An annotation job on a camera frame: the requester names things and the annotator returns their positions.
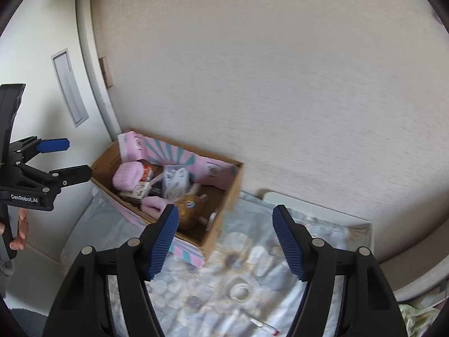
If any pale pink fuzzy cloth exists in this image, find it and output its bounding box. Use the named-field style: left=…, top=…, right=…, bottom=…
left=142, top=197, right=168, bottom=217

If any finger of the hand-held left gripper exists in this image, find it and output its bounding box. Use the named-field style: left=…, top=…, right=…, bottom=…
left=10, top=135, right=70, bottom=164
left=15, top=164, right=93, bottom=194

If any white door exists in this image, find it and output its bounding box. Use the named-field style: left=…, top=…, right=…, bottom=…
left=0, top=0, right=122, bottom=197

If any brown door hinge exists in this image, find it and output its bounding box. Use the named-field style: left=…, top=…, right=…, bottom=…
left=99, top=57, right=115, bottom=88

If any clear tube with red cap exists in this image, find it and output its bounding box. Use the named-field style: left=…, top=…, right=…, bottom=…
left=241, top=313, right=280, bottom=336

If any clear tape roll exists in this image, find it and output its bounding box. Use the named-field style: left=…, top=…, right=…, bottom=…
left=229, top=280, right=255, bottom=303

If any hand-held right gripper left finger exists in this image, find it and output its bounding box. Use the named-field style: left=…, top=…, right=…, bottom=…
left=42, top=204, right=180, bottom=337

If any pale yellow cloth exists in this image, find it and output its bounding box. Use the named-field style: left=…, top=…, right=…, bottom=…
left=400, top=302, right=443, bottom=337

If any brown plush toy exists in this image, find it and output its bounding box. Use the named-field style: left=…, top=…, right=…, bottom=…
left=173, top=194, right=208, bottom=233

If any pink ribbed fuzzy sock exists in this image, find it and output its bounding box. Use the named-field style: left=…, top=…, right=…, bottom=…
left=113, top=161, right=145, bottom=190

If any floral blue cloth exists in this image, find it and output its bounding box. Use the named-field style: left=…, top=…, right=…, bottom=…
left=61, top=190, right=373, bottom=337

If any person's left hand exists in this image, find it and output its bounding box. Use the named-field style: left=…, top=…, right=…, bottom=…
left=0, top=208, right=29, bottom=251

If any white box with black script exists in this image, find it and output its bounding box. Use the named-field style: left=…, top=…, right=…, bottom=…
left=131, top=182, right=152, bottom=200

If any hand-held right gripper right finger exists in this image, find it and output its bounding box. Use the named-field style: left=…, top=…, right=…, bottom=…
left=272, top=204, right=407, bottom=337

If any clear plastic case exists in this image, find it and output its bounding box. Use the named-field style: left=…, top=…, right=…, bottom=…
left=162, top=164, right=190, bottom=201

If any grey rug with smiley face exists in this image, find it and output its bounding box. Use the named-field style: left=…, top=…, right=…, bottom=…
left=9, top=306, right=57, bottom=325

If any beige curved furniture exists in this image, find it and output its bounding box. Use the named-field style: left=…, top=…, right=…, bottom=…
left=381, top=251, right=449, bottom=302

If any recessed door handle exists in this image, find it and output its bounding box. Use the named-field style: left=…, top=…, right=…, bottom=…
left=51, top=48, right=89, bottom=127

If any cardboard box with striped lining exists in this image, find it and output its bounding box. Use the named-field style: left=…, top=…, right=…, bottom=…
left=90, top=129, right=245, bottom=267

